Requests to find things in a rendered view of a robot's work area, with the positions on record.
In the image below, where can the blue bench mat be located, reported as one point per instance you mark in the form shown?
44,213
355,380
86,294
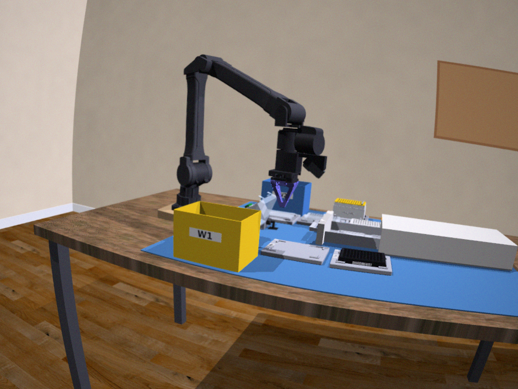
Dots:
413,282

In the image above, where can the blue open-top bin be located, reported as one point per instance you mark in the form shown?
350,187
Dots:
299,200

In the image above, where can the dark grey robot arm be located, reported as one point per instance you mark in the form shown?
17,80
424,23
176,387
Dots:
306,140

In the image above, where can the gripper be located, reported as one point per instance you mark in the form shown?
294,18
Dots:
280,178

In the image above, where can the yellow open-top bin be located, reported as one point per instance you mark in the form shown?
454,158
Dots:
216,235

